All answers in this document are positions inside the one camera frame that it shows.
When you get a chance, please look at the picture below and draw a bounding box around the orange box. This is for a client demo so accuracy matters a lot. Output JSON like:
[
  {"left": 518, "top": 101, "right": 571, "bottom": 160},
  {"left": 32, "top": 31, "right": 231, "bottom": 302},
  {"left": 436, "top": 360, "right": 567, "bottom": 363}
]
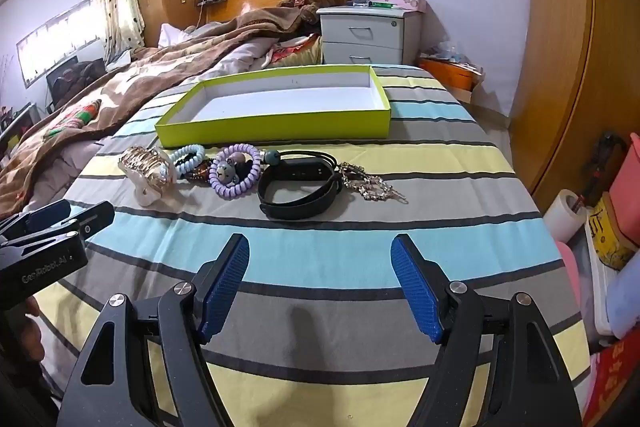
[{"left": 417, "top": 57, "right": 481, "bottom": 92}]

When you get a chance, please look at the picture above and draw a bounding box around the dark beaded bracelet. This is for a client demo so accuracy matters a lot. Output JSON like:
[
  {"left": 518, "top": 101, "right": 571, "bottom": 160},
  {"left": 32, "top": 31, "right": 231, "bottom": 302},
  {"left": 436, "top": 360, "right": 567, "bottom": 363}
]
[{"left": 182, "top": 159, "right": 216, "bottom": 185}]

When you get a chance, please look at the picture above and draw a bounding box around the white pillow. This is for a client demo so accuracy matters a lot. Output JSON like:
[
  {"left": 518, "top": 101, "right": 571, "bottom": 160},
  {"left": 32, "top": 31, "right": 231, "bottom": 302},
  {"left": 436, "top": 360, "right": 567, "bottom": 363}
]
[{"left": 157, "top": 23, "right": 201, "bottom": 48}]

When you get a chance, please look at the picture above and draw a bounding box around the wooden wardrobe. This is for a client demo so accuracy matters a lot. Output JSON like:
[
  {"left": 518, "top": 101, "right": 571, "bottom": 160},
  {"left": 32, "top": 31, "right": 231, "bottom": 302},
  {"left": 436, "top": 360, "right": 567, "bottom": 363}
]
[{"left": 510, "top": 0, "right": 640, "bottom": 208}]

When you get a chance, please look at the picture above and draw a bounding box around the striped bed sheet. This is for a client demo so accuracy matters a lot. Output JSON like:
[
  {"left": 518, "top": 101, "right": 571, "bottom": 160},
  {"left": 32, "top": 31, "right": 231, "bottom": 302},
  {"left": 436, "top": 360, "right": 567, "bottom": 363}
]
[{"left": 30, "top": 64, "right": 593, "bottom": 427}]

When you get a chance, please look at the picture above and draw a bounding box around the rose gold hair claw clip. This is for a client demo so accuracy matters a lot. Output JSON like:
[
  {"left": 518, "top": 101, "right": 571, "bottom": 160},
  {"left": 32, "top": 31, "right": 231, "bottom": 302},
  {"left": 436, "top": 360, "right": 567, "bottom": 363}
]
[{"left": 118, "top": 146, "right": 178, "bottom": 208}]

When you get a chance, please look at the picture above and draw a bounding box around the white paper roll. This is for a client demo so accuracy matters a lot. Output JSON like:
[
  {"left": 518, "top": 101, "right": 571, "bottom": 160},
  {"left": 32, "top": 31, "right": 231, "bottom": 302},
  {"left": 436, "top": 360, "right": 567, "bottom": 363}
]
[{"left": 542, "top": 188, "right": 588, "bottom": 243}]

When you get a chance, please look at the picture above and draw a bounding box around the person's left hand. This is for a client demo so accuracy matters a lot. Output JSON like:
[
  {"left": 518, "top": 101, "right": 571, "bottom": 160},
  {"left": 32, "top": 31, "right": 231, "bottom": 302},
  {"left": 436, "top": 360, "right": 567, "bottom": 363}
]
[{"left": 25, "top": 297, "right": 47, "bottom": 363}]

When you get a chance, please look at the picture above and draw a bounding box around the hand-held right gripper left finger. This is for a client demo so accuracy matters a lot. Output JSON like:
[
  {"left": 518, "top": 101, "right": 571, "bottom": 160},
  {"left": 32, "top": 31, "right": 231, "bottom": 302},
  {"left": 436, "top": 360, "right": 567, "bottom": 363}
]
[{"left": 57, "top": 233, "right": 251, "bottom": 427}]

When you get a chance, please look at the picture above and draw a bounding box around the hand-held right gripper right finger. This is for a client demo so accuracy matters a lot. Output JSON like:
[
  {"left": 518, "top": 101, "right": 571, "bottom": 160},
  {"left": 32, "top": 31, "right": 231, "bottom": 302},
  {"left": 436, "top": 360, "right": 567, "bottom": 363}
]
[{"left": 390, "top": 233, "right": 583, "bottom": 427}]

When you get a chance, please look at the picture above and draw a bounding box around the white nightstand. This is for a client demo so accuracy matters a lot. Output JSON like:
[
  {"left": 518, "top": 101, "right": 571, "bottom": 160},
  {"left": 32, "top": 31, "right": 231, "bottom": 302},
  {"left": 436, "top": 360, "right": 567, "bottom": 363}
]
[{"left": 316, "top": 4, "right": 423, "bottom": 66}]

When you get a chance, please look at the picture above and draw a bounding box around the purple spiral hair tie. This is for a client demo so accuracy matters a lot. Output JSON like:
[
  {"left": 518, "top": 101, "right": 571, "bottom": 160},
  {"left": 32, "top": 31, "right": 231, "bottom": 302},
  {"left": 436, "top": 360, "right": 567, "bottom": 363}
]
[{"left": 209, "top": 143, "right": 262, "bottom": 200}]

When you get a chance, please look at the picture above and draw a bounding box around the brown patterned blanket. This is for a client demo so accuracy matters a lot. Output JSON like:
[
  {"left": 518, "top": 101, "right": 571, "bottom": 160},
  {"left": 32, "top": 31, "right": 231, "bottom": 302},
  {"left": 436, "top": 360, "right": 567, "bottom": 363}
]
[{"left": 0, "top": 7, "right": 321, "bottom": 208}]

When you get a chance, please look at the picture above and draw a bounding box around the rhinestone hair clip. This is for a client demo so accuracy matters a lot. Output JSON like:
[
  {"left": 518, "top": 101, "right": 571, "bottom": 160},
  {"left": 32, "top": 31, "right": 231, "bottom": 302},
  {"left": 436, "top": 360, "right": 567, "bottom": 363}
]
[{"left": 336, "top": 162, "right": 408, "bottom": 205}]

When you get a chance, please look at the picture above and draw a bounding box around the green cardboard tray box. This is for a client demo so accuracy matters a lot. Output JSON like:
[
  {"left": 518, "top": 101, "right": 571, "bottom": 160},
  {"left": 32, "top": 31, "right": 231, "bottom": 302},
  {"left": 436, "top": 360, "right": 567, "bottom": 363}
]
[{"left": 155, "top": 64, "right": 392, "bottom": 148}]

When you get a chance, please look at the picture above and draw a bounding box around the red patterned cushion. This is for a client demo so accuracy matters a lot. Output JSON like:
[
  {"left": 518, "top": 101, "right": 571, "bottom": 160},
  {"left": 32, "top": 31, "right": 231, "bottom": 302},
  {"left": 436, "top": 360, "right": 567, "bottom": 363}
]
[{"left": 265, "top": 34, "right": 323, "bottom": 68}]

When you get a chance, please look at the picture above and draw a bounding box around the black wristband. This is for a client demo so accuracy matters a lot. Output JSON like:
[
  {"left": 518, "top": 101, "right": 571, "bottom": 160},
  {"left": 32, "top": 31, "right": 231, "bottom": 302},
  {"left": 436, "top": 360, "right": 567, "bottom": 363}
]
[{"left": 257, "top": 154, "right": 343, "bottom": 220}]

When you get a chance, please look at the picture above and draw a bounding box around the patterned curtain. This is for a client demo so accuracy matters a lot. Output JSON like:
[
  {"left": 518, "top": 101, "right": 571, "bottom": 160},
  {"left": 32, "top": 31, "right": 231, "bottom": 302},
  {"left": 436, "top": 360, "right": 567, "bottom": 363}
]
[{"left": 90, "top": 0, "right": 146, "bottom": 62}]

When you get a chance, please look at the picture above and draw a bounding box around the pink foam roll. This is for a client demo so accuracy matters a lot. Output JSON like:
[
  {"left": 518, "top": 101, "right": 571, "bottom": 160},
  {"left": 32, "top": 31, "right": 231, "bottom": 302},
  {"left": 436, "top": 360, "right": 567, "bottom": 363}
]
[{"left": 555, "top": 241, "right": 583, "bottom": 308}]

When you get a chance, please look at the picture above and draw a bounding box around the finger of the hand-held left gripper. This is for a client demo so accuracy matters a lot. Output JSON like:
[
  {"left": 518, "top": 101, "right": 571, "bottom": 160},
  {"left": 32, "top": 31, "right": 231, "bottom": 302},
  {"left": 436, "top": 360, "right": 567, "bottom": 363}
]
[
  {"left": 0, "top": 201, "right": 116, "bottom": 258},
  {"left": 0, "top": 199, "right": 72, "bottom": 235}
]

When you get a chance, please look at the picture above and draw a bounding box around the yellow box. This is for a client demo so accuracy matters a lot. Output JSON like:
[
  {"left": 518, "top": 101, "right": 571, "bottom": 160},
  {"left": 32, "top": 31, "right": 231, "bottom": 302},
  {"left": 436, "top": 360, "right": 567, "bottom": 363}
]
[{"left": 587, "top": 192, "right": 640, "bottom": 270}]

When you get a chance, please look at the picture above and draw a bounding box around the window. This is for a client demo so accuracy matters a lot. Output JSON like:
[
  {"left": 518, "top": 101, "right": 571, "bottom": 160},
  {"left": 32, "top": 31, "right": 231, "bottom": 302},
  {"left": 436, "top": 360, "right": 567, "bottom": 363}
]
[{"left": 15, "top": 0, "right": 108, "bottom": 88}]

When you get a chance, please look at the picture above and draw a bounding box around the white quilt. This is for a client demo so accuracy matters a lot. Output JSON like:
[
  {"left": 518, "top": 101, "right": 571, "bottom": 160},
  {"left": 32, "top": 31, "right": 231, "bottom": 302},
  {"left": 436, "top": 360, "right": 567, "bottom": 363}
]
[{"left": 190, "top": 39, "right": 273, "bottom": 82}]

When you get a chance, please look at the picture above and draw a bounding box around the black hair tie with bead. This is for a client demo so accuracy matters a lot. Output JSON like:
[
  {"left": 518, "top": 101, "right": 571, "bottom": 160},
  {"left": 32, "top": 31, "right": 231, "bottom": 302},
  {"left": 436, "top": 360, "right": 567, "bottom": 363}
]
[{"left": 260, "top": 148, "right": 341, "bottom": 168}]

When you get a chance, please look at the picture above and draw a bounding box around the pink plastic bin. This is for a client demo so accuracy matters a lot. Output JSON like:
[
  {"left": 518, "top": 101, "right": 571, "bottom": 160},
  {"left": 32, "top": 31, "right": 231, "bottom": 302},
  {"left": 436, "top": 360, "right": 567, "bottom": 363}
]
[{"left": 612, "top": 132, "right": 640, "bottom": 208}]

